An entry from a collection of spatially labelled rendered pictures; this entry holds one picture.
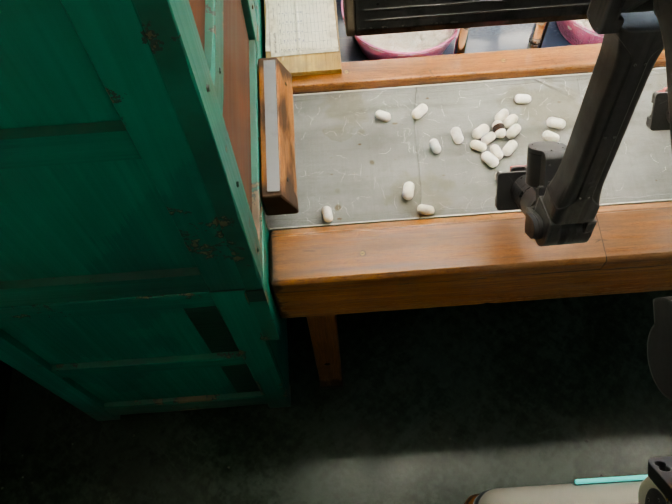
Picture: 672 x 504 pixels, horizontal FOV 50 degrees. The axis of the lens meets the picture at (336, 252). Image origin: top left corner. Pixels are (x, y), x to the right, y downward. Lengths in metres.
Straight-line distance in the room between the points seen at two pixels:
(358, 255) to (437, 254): 0.14
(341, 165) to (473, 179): 0.25
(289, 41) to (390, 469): 1.09
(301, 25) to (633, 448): 1.33
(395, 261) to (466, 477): 0.83
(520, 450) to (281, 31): 1.19
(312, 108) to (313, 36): 0.15
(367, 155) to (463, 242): 0.26
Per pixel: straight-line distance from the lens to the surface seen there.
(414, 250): 1.28
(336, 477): 1.94
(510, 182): 1.22
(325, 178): 1.37
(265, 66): 1.38
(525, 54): 1.54
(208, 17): 0.91
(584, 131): 0.95
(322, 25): 1.54
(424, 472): 1.94
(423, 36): 1.59
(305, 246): 1.28
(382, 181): 1.37
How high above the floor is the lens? 1.92
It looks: 65 degrees down
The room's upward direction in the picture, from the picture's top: 4 degrees counter-clockwise
